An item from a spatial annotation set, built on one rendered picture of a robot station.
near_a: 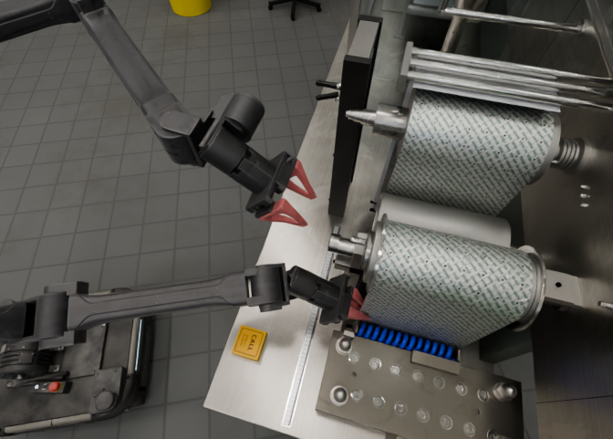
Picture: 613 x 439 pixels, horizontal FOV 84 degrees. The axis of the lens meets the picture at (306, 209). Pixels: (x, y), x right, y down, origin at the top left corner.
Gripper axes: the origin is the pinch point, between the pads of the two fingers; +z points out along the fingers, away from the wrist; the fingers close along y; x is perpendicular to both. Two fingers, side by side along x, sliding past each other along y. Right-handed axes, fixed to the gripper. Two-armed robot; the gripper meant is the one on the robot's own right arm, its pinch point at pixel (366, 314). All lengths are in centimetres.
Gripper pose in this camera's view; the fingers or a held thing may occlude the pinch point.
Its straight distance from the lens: 78.8
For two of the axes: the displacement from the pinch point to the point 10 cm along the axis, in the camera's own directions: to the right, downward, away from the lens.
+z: 8.4, 4.6, 3.0
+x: 4.8, -3.5, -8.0
